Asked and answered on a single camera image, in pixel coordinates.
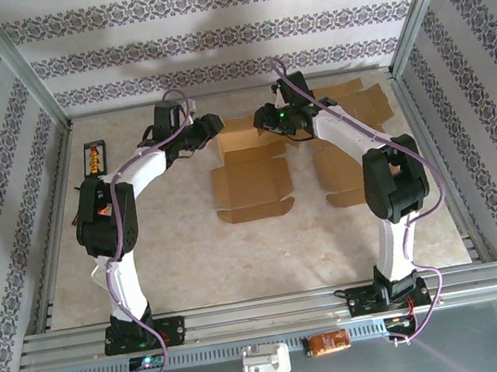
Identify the brown cardboard box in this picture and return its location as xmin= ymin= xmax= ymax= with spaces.
xmin=201 ymin=109 xmax=300 ymax=228
xmin=301 ymin=73 xmax=406 ymax=213

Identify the black charger with yellow plugs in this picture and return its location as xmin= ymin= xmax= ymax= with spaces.
xmin=78 ymin=139 xmax=112 ymax=180

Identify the orange battery pack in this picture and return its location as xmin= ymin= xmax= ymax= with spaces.
xmin=301 ymin=328 xmax=352 ymax=360

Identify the small circuit board green light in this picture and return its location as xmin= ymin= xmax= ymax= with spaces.
xmin=128 ymin=352 xmax=168 ymax=372

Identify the aluminium back rail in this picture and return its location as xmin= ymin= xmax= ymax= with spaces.
xmin=63 ymin=61 xmax=397 ymax=125

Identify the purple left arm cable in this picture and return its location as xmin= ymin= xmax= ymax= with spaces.
xmin=79 ymin=86 xmax=236 ymax=372

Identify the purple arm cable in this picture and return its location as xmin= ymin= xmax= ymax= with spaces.
xmin=79 ymin=86 xmax=236 ymax=372
xmin=268 ymin=34 xmax=467 ymax=360

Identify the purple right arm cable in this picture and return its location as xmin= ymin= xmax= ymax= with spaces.
xmin=268 ymin=34 xmax=467 ymax=360

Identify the aluminium side rail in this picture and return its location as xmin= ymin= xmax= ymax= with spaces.
xmin=386 ymin=59 xmax=497 ymax=275
xmin=0 ymin=120 xmax=106 ymax=335

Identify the aluminium corner post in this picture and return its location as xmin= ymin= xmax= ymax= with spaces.
xmin=379 ymin=0 xmax=484 ymax=80
xmin=0 ymin=0 xmax=75 ymax=140

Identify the aluminium rail beam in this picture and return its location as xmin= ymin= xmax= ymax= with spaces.
xmin=15 ymin=261 xmax=497 ymax=371

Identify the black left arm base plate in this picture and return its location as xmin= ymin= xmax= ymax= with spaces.
xmin=100 ymin=315 xmax=190 ymax=358

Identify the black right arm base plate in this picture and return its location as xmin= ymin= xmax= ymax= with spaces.
xmin=345 ymin=274 xmax=434 ymax=319

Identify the grey slotted cable duct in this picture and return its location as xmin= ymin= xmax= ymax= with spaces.
xmin=41 ymin=320 xmax=390 ymax=372

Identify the small circuit board with wires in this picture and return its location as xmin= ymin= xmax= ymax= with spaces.
xmin=382 ymin=313 xmax=418 ymax=334

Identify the white plastic bracket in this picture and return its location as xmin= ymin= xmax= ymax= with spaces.
xmin=238 ymin=340 xmax=292 ymax=372

